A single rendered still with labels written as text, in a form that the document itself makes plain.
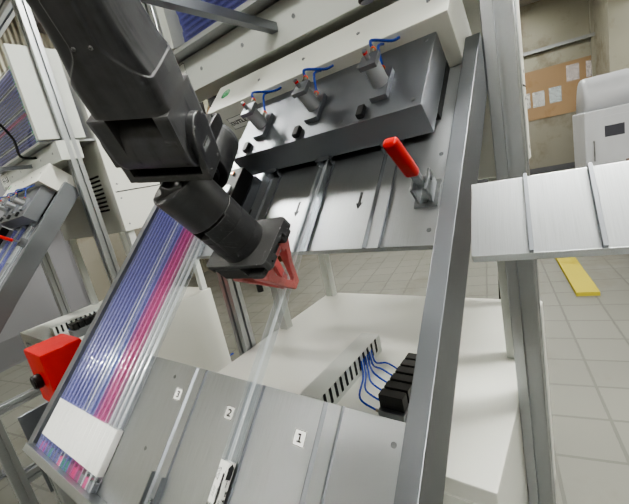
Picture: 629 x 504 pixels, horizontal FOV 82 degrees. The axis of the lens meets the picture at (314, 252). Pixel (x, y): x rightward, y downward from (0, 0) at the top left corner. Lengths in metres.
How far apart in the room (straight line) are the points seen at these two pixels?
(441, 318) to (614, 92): 6.51
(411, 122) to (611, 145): 6.23
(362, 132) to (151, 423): 0.50
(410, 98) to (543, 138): 8.91
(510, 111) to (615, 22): 8.10
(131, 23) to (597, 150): 6.50
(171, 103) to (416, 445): 0.33
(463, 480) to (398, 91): 0.54
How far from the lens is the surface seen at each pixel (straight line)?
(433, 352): 0.35
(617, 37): 8.67
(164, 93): 0.31
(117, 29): 0.29
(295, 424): 0.42
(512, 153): 0.62
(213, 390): 0.52
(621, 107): 6.69
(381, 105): 0.51
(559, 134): 9.41
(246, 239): 0.40
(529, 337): 0.70
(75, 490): 0.67
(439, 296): 0.37
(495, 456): 0.67
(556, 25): 9.58
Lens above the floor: 1.08
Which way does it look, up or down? 12 degrees down
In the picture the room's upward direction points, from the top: 12 degrees counter-clockwise
